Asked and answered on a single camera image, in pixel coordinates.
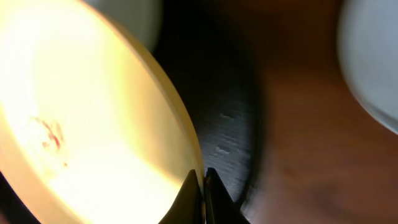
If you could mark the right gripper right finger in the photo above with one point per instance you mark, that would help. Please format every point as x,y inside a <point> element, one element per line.
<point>220,208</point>

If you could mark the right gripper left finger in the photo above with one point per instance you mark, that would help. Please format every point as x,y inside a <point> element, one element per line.
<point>187,206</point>

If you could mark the yellow plate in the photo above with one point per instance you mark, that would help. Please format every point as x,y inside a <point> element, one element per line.
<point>92,129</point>

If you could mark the round black tray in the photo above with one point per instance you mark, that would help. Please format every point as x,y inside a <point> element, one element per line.
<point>206,63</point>

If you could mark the green plate with red stain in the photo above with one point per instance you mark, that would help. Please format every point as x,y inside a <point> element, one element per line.
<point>142,18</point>

